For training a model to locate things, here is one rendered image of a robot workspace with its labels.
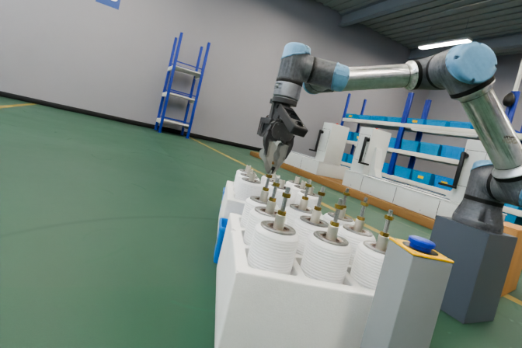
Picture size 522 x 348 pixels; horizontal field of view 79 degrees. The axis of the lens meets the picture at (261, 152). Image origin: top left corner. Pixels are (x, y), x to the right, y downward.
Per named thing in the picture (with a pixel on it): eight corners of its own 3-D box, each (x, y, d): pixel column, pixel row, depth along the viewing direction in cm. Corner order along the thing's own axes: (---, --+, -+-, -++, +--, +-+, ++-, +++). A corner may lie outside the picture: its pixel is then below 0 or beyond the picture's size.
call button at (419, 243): (422, 248, 53) (425, 237, 53) (438, 259, 49) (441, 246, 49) (401, 244, 53) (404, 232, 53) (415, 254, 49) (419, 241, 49)
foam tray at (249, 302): (333, 288, 102) (347, 235, 101) (401, 388, 64) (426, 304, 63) (216, 268, 97) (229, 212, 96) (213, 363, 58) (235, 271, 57)
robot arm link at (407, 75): (438, 58, 109) (300, 67, 106) (460, 50, 99) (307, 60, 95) (439, 92, 110) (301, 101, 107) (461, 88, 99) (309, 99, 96)
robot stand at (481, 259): (443, 292, 124) (464, 219, 122) (493, 321, 108) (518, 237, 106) (414, 293, 115) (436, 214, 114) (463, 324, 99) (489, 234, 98)
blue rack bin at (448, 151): (455, 161, 572) (458, 150, 571) (477, 165, 539) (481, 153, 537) (439, 156, 549) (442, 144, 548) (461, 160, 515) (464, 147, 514)
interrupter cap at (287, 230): (296, 240, 62) (297, 236, 62) (259, 230, 62) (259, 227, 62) (294, 228, 69) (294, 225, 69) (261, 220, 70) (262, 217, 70)
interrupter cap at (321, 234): (330, 248, 62) (331, 244, 62) (305, 232, 68) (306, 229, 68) (355, 248, 66) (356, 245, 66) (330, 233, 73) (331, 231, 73)
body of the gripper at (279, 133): (276, 141, 95) (286, 102, 95) (292, 145, 88) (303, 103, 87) (255, 136, 92) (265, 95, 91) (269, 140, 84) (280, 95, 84)
